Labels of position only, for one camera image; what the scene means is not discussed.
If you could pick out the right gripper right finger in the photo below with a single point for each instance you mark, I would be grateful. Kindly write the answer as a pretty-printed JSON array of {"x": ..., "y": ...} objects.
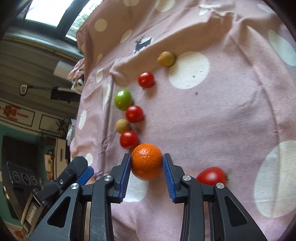
[{"x": 229, "y": 220}]

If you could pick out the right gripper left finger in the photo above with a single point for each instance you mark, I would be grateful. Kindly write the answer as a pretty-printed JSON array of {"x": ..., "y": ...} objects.
[{"x": 65, "y": 220}]

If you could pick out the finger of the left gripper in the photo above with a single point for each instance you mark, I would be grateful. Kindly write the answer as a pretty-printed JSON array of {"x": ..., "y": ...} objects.
[{"x": 85, "y": 176}]

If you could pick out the orange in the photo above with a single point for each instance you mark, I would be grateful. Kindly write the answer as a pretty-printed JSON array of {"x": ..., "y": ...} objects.
[{"x": 147, "y": 161}]

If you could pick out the green apple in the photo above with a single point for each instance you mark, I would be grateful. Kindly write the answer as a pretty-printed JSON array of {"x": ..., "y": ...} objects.
[{"x": 123, "y": 99}]

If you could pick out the stemmed cherry tomato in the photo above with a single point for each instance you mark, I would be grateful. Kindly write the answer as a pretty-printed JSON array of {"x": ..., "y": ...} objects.
[{"x": 146, "y": 80}]

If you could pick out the left tan longan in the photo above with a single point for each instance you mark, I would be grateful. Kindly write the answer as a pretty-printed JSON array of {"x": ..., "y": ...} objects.
[{"x": 122, "y": 126}]

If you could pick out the tan longan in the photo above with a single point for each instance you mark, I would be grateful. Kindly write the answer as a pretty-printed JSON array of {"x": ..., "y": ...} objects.
[
  {"x": 166, "y": 59},
  {"x": 122, "y": 126}
]

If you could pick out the pink clothes pile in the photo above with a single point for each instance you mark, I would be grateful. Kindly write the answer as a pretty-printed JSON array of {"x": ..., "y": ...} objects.
[{"x": 76, "y": 76}]

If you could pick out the pink polka dot cloth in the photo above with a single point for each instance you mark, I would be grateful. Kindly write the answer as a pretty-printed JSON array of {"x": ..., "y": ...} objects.
[{"x": 228, "y": 100}]

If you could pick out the right tan longan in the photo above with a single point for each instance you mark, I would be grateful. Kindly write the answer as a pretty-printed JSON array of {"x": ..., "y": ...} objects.
[{"x": 166, "y": 59}]

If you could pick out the dark framed window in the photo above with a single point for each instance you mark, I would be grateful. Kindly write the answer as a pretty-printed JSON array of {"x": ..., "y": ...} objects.
[{"x": 60, "y": 19}]

